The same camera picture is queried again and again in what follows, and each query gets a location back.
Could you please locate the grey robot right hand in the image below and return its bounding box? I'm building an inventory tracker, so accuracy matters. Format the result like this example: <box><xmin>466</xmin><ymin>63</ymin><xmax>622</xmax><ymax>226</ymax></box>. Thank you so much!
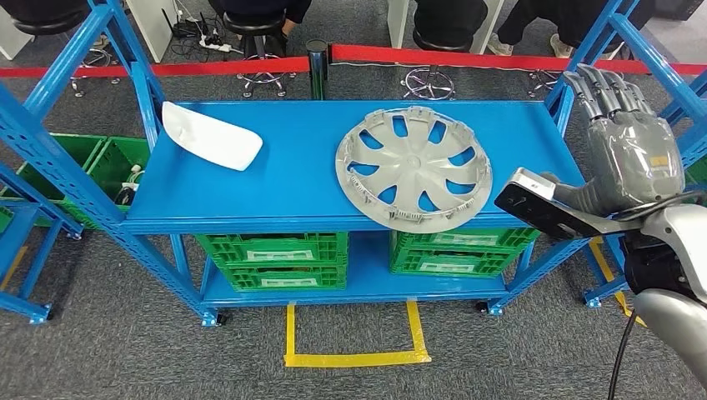
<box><xmin>544</xmin><ymin>63</ymin><xmax>686</xmax><ymax>218</ymax></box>

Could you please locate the grey plastic wheel hubcap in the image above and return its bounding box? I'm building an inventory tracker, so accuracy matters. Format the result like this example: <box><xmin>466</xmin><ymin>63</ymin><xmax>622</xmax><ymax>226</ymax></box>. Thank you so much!
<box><xmin>334</xmin><ymin>106</ymin><xmax>494</xmax><ymax>235</ymax></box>

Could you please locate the yellow floor tape outline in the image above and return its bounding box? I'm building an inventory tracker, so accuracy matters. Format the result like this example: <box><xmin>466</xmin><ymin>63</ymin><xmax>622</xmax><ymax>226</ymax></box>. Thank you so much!
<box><xmin>588</xmin><ymin>237</ymin><xmax>649</xmax><ymax>328</ymax></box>

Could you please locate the black stool chrome base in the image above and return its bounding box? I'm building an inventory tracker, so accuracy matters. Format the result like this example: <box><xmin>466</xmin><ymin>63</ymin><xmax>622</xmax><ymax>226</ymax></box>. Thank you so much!
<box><xmin>222</xmin><ymin>11</ymin><xmax>298</xmax><ymax>99</ymax></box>
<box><xmin>11</xmin><ymin>9</ymin><xmax>123</xmax><ymax>99</ymax></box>
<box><xmin>400</xmin><ymin>27</ymin><xmax>489</xmax><ymax>102</ymax></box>
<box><xmin>527</xmin><ymin>68</ymin><xmax>565</xmax><ymax>99</ymax></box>

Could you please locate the white desk panel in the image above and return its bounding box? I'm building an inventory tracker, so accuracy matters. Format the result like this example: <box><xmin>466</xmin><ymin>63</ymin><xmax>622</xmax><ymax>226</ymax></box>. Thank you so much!
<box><xmin>125</xmin><ymin>0</ymin><xmax>179</xmax><ymax>63</ymax></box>
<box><xmin>474</xmin><ymin>0</ymin><xmax>506</xmax><ymax>55</ymax></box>
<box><xmin>386</xmin><ymin>0</ymin><xmax>411</xmax><ymax>50</ymax></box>

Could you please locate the red barrier belt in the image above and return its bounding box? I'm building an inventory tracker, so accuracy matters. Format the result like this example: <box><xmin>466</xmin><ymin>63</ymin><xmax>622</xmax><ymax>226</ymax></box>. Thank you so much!
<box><xmin>0</xmin><ymin>56</ymin><xmax>310</xmax><ymax>79</ymax></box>
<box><xmin>330</xmin><ymin>43</ymin><xmax>707</xmax><ymax>77</ymax></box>

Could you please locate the white plastic mirror cover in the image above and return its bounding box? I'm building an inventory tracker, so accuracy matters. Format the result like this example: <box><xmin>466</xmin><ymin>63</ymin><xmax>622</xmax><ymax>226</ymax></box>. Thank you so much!
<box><xmin>161</xmin><ymin>101</ymin><xmax>264</xmax><ymax>173</ymax></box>

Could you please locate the white power strip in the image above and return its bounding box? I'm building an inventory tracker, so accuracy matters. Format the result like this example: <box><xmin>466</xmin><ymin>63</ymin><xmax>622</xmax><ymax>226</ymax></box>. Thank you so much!
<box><xmin>198</xmin><ymin>35</ymin><xmax>233</xmax><ymax>54</ymax></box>

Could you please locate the black router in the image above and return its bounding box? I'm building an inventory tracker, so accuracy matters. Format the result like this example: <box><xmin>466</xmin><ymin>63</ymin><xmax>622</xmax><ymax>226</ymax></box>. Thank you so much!
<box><xmin>161</xmin><ymin>7</ymin><xmax>204</xmax><ymax>40</ymax></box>

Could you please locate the white power adapter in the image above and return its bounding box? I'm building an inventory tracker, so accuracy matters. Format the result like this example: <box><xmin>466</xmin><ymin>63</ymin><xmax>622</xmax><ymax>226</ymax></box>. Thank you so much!
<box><xmin>122</xmin><ymin>164</ymin><xmax>147</xmax><ymax>193</ymax></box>

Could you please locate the black round device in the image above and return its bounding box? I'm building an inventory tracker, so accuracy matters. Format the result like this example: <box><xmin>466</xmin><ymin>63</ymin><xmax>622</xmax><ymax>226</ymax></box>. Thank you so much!
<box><xmin>113</xmin><ymin>186</ymin><xmax>140</xmax><ymax>208</ymax></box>

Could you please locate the yellow floor tape strip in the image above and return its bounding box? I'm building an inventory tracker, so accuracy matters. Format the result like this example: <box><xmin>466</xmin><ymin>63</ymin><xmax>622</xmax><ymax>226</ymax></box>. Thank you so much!
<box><xmin>0</xmin><ymin>245</ymin><xmax>28</xmax><ymax>292</ymax></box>

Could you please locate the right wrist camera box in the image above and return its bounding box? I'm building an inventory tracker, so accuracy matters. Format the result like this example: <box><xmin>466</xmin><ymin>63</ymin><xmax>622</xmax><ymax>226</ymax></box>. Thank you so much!
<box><xmin>494</xmin><ymin>167</ymin><xmax>642</xmax><ymax>241</ymax></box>

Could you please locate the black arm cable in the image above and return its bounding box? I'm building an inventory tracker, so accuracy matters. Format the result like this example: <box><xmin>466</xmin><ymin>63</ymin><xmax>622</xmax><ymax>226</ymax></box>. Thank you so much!
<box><xmin>606</xmin><ymin>312</ymin><xmax>637</xmax><ymax>400</ymax></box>

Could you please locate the black barrier post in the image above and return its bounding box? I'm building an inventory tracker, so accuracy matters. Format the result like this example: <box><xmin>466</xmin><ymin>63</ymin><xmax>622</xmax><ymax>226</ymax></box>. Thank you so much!
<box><xmin>305</xmin><ymin>38</ymin><xmax>331</xmax><ymax>102</ymax></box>

